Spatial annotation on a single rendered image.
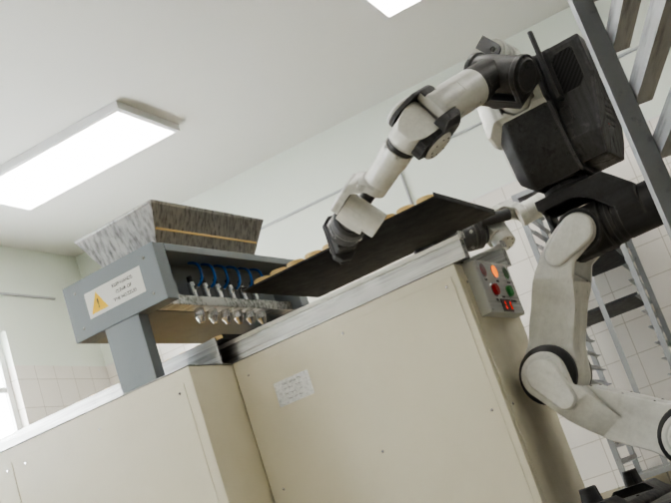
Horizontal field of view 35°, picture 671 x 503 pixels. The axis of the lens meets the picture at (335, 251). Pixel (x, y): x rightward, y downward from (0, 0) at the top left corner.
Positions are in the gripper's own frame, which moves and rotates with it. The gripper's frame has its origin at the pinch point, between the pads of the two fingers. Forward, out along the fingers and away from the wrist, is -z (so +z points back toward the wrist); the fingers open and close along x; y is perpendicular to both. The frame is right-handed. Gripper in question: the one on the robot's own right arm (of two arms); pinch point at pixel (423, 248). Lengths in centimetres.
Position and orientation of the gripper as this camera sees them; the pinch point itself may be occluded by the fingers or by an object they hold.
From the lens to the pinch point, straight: 304.6
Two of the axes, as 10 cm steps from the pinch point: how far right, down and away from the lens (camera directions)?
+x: -3.1, -9.2, 2.5
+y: 2.2, -3.3, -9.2
